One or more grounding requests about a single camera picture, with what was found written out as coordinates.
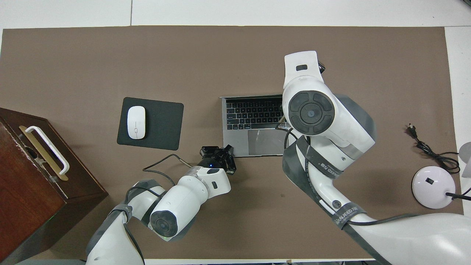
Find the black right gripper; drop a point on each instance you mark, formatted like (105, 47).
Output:
(322, 68)

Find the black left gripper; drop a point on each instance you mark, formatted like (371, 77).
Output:
(211, 162)

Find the silver grey laptop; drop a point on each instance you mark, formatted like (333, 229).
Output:
(235, 147)

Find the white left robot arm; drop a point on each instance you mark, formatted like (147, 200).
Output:
(180, 206)

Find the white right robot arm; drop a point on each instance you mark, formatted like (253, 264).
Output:
(423, 235)

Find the black mouse pad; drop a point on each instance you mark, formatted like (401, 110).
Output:
(162, 125)

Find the white computer mouse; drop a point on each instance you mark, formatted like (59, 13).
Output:
(136, 123)

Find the large brown table mat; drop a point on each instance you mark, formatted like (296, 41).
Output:
(220, 55)

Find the white desk lamp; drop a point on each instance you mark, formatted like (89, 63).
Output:
(430, 187)

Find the dark brown wooden box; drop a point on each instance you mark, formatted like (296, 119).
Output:
(22, 191)

